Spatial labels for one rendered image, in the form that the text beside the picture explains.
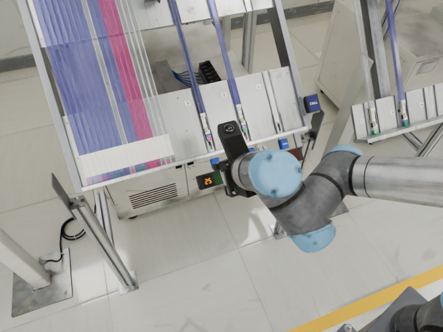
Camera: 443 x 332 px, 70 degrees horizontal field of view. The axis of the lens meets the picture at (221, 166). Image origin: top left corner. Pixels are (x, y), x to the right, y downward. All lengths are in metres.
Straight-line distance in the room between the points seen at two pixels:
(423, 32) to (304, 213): 1.53
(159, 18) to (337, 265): 1.24
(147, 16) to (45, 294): 1.20
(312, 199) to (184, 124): 0.48
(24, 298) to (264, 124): 1.24
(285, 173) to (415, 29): 1.55
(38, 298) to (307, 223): 1.32
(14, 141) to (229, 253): 1.49
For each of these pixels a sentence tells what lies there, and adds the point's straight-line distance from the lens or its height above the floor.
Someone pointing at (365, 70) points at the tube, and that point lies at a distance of 1.05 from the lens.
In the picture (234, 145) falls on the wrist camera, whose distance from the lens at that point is 0.67.
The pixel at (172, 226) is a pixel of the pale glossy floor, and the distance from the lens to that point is 1.62.
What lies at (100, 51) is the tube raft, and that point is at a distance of 0.94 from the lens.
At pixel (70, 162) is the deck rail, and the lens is 0.91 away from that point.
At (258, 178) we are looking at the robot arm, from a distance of 0.49.
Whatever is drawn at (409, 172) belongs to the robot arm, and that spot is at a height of 1.02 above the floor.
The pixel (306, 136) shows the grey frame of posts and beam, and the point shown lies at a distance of 1.11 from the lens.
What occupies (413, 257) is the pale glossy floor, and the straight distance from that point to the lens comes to 1.77.
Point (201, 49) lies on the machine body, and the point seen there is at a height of 0.62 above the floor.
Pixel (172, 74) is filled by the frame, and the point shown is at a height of 0.66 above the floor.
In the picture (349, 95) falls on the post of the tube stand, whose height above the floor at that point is 0.68.
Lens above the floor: 1.40
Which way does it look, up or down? 50 degrees down
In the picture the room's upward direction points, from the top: straight up
